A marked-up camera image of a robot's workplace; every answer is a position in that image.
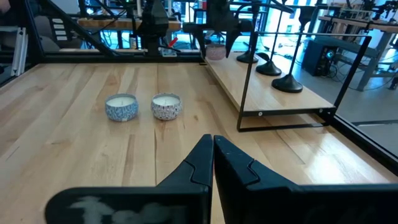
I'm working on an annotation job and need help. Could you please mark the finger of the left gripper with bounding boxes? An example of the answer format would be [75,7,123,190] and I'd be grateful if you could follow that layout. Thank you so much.
[183,22,216,58]
[224,19,254,58]

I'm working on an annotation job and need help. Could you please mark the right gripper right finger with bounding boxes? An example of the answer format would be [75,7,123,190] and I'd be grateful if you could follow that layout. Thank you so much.
[213,134,398,224]

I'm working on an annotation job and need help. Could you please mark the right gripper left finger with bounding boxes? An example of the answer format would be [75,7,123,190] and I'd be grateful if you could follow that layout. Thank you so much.
[45,133,215,224]

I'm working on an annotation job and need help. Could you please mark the pink patterned candle tin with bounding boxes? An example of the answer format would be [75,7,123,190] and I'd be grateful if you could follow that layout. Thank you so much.
[205,43,227,61]

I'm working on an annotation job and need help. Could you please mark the medium black candlestick holder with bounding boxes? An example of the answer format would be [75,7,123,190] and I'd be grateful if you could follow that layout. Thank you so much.
[236,0,261,64]

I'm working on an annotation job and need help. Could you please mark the tall black candlestick holder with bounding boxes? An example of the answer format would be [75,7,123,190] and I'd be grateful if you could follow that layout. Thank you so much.
[256,0,285,77]

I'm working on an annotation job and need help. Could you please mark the short black candlestick holder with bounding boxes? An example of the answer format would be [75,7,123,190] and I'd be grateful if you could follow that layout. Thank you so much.
[271,5,317,93]

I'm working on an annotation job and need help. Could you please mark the white speckled candle tin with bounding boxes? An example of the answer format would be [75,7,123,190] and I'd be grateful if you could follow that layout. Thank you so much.
[150,92,183,121]

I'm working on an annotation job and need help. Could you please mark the blue patterned candle tin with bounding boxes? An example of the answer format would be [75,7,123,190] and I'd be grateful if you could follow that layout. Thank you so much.
[104,93,139,123]

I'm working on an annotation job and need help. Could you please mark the wooden workbench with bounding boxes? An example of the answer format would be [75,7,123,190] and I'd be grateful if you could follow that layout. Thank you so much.
[77,18,182,32]

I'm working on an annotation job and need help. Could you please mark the black computer tower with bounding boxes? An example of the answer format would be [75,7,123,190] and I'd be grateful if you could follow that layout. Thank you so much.
[301,39,339,78]

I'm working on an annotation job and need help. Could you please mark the wooden side table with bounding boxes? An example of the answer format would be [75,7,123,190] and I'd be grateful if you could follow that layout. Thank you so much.
[318,15,398,91]

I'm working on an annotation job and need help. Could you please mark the silver aluminium extrusion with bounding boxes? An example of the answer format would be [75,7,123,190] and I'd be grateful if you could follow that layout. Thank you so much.
[11,27,29,77]

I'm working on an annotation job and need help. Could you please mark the wooden shelf with black frame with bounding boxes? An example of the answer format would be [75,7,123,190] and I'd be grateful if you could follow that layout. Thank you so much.
[203,30,373,133]

